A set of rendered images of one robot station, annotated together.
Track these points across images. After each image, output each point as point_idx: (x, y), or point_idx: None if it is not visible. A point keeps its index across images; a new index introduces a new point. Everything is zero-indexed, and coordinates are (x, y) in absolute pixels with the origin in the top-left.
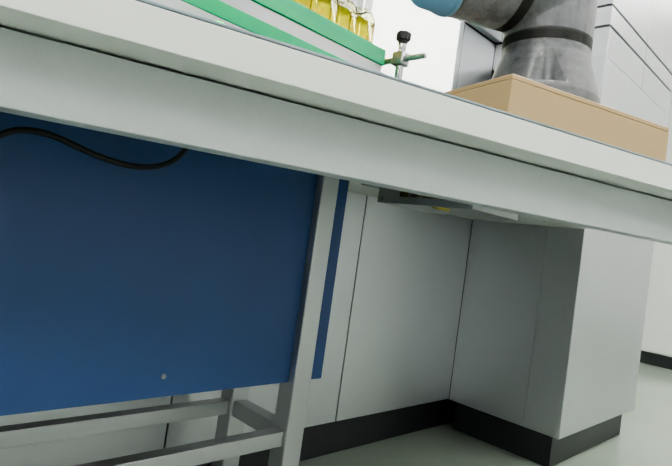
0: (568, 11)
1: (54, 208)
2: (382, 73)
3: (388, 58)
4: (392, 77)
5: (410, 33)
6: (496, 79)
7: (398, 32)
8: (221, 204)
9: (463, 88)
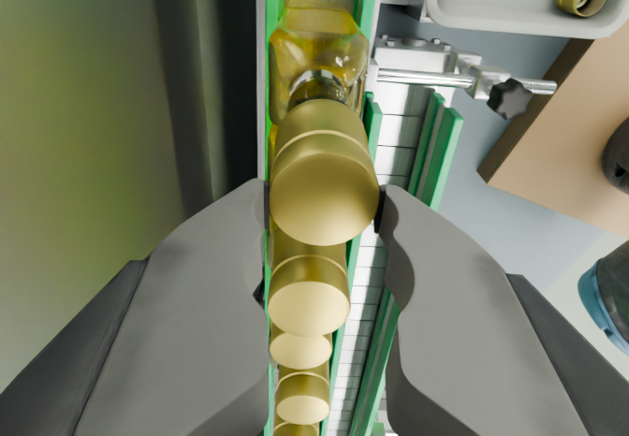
0: None
1: None
2: (549, 285)
3: (454, 86)
4: (553, 282)
5: (531, 98)
6: (617, 234)
7: (500, 113)
8: None
9: (591, 224)
